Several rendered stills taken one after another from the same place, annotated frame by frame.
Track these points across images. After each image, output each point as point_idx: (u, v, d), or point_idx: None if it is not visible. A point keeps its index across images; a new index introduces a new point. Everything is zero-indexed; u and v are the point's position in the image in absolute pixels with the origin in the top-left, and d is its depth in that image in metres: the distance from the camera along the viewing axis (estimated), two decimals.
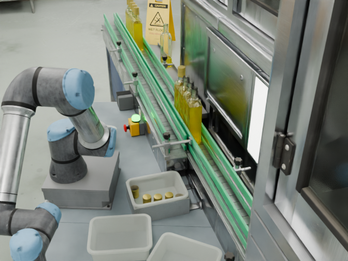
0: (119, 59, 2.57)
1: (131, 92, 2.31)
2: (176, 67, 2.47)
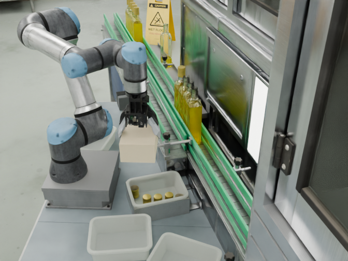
0: None
1: None
2: (176, 67, 2.47)
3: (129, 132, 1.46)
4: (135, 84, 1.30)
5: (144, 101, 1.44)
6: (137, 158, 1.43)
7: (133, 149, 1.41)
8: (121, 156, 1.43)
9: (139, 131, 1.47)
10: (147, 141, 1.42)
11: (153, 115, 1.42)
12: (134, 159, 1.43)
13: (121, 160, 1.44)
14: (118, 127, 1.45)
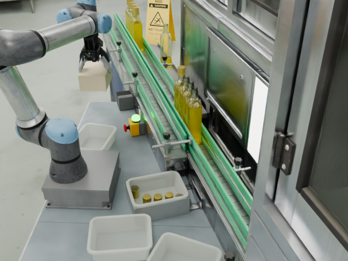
0: (119, 59, 2.57)
1: (131, 92, 2.31)
2: (176, 67, 2.47)
3: (87, 68, 1.90)
4: None
5: (98, 44, 1.87)
6: (92, 87, 1.86)
7: (89, 80, 1.84)
8: (80, 85, 1.86)
9: (95, 68, 1.90)
10: (100, 73, 1.85)
11: (104, 54, 1.85)
12: (90, 88, 1.87)
13: (81, 89, 1.87)
14: (78, 64, 1.88)
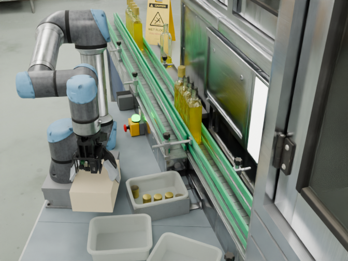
0: (119, 59, 2.57)
1: (131, 92, 2.31)
2: (176, 67, 2.47)
3: (83, 175, 1.26)
4: (84, 126, 1.10)
5: None
6: (91, 207, 1.23)
7: (87, 198, 1.21)
8: (73, 204, 1.23)
9: (95, 174, 1.26)
10: (102, 187, 1.21)
11: (109, 157, 1.21)
12: (88, 208, 1.23)
13: (74, 209, 1.24)
14: (70, 171, 1.25)
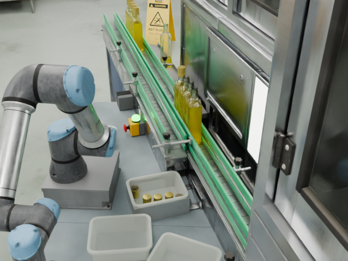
0: (119, 59, 2.57)
1: (131, 92, 2.31)
2: (176, 67, 2.47)
3: None
4: None
5: None
6: None
7: None
8: None
9: None
10: None
11: None
12: None
13: None
14: None
